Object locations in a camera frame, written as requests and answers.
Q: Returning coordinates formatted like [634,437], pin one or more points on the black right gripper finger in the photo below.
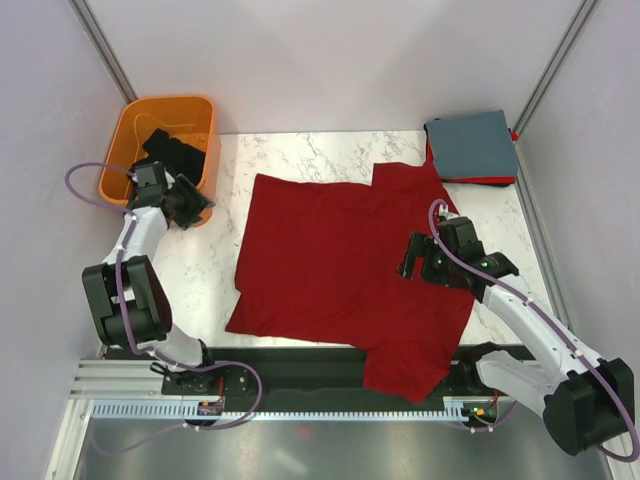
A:
[417,248]
[406,267]

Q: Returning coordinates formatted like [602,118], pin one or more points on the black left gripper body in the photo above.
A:
[166,193]

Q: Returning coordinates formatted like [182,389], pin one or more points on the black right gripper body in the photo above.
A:
[438,267]

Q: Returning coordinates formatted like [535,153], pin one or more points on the orange plastic laundry basket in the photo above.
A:
[191,119]

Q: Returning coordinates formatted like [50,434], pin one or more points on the dark red t shirt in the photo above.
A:
[319,262]

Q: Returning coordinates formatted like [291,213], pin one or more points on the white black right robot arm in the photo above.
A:
[583,399]

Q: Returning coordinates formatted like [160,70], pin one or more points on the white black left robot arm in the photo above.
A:
[127,302]

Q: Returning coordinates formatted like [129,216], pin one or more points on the black t shirt in basket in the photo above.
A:
[176,156]

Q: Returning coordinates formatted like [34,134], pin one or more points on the folded grey blue t shirt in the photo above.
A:
[472,145]

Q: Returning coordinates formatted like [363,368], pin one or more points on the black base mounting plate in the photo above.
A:
[310,379]

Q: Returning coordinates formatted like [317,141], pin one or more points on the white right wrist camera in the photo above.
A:
[443,213]

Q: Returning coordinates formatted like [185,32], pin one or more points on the white slotted cable duct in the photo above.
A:
[193,410]

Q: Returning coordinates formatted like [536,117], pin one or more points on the left aluminium frame post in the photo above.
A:
[101,44]

